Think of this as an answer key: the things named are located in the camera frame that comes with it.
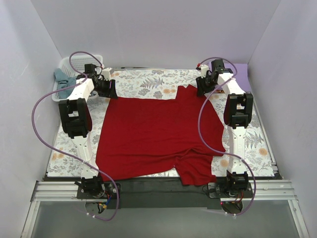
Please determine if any red t shirt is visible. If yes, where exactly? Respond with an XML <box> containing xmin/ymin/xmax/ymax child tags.
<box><xmin>96</xmin><ymin>85</ymin><xmax>224</xmax><ymax>185</ymax></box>

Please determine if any folded purple t shirt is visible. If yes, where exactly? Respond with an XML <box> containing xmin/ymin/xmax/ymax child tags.
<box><xmin>217</xmin><ymin>63</ymin><xmax>252</xmax><ymax>95</ymax></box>

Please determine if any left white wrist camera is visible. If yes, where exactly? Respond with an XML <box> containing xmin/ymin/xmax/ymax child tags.
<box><xmin>101</xmin><ymin>67</ymin><xmax>114</xmax><ymax>80</ymax></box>

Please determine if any blue-grey t shirt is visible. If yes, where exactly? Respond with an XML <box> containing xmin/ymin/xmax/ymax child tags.
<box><xmin>53</xmin><ymin>68</ymin><xmax>76</xmax><ymax>99</ymax></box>

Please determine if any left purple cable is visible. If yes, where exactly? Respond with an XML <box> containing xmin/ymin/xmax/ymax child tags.
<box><xmin>31</xmin><ymin>51</ymin><xmax>121</xmax><ymax>221</ymax></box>

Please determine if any purple cable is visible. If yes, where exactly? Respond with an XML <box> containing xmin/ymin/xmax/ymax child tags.
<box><xmin>198</xmin><ymin>57</ymin><xmax>257</xmax><ymax>217</ymax></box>
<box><xmin>31</xmin><ymin>51</ymin><xmax>121</xmax><ymax>221</ymax></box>

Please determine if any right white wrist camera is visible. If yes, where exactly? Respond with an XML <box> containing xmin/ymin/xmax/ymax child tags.
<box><xmin>196</xmin><ymin>63</ymin><xmax>210</xmax><ymax>78</ymax></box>

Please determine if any floral tablecloth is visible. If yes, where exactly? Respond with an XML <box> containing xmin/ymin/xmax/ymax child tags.
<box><xmin>47</xmin><ymin>69</ymin><xmax>278</xmax><ymax>178</ymax></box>

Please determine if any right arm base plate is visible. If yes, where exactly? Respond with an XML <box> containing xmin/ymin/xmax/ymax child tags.
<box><xmin>207</xmin><ymin>182</ymin><xmax>253</xmax><ymax>199</ymax></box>

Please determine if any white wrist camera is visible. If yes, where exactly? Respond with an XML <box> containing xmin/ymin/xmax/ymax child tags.
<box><xmin>196</xmin><ymin>63</ymin><xmax>210</xmax><ymax>78</ymax></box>
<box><xmin>101</xmin><ymin>67</ymin><xmax>114</xmax><ymax>80</ymax></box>

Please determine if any aluminium rail frame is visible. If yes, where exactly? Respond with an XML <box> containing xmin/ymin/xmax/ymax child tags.
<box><xmin>22</xmin><ymin>178</ymin><xmax>309</xmax><ymax>238</ymax></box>

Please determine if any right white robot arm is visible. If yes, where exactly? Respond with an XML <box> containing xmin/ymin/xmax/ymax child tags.
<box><xmin>196</xmin><ymin>57</ymin><xmax>254</xmax><ymax>197</ymax></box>

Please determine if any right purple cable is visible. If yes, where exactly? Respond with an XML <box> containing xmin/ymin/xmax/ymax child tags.
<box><xmin>198</xmin><ymin>57</ymin><xmax>257</xmax><ymax>217</ymax></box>

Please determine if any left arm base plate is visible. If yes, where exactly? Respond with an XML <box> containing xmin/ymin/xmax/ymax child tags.
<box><xmin>74</xmin><ymin>181</ymin><xmax>121</xmax><ymax>199</ymax></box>

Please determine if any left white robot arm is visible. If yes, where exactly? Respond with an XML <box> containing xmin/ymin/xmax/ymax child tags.
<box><xmin>58</xmin><ymin>63</ymin><xmax>118</xmax><ymax>198</ymax></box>

